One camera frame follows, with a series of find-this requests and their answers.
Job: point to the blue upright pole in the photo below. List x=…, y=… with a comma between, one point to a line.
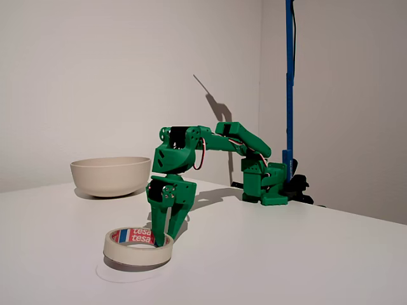
x=290, y=95

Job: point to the black pole clamp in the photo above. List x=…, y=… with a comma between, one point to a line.
x=300, y=184

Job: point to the black base clamp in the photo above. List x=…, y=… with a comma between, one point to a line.
x=238, y=184

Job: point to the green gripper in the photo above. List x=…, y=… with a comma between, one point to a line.
x=182, y=192

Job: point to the beige round bowl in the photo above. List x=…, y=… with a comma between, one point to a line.
x=109, y=178

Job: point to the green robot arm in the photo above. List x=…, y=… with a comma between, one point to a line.
x=219, y=146

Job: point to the cream masking tape roll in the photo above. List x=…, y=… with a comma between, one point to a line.
x=127, y=254

